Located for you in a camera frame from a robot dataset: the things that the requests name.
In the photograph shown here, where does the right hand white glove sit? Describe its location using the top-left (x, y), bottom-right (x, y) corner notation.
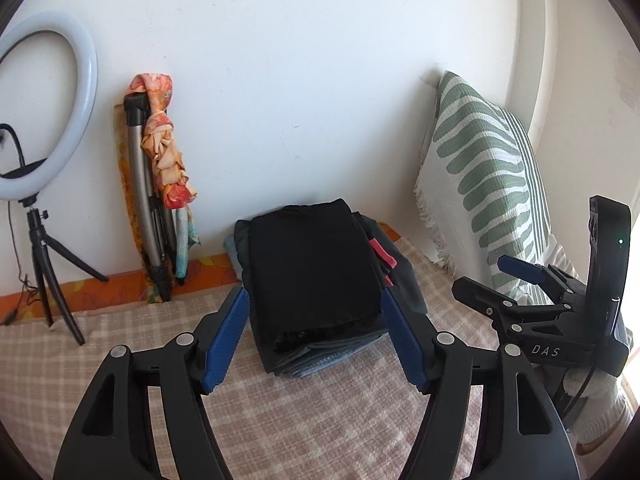
top-left (563, 368), bottom-right (634, 456)

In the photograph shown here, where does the green striped white pillow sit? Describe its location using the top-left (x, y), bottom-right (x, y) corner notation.
top-left (414, 72), bottom-right (577, 306)

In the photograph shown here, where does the plaid beige bed blanket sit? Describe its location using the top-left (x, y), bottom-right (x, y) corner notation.
top-left (0, 235), bottom-right (501, 480)

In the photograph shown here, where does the folded dark clothes stack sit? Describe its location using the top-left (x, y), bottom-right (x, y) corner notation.
top-left (222, 209), bottom-right (430, 380)

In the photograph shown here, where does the folded silver tripod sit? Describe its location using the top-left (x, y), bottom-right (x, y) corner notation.
top-left (124, 92), bottom-right (177, 301)

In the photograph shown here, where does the black mini tripod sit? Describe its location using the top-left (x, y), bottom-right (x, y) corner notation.
top-left (20, 194), bottom-right (110, 346)

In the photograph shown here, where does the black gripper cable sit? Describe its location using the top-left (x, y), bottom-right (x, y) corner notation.
top-left (562, 343), bottom-right (601, 421)

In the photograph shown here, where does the ring light cable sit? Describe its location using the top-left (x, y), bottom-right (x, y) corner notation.
top-left (0, 123), bottom-right (42, 328)

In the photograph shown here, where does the white ring light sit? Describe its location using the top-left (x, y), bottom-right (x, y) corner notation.
top-left (1, 11), bottom-right (99, 200)

